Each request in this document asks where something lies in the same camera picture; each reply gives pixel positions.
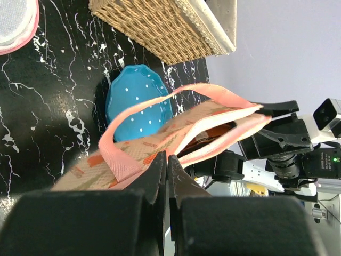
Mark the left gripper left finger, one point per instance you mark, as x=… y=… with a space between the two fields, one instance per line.
x=144 y=211

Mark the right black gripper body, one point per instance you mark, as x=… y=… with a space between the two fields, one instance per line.
x=288 y=135

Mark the wicker basket with liner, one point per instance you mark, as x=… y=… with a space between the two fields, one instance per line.
x=177 y=30

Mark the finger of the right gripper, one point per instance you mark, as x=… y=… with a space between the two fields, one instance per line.
x=278 y=109

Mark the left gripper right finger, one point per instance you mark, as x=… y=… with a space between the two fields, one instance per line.
x=185 y=195

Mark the floral mesh laundry bag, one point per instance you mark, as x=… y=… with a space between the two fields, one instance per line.
x=115 y=165

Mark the white round mesh bra bag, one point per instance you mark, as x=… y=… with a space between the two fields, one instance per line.
x=19 y=22

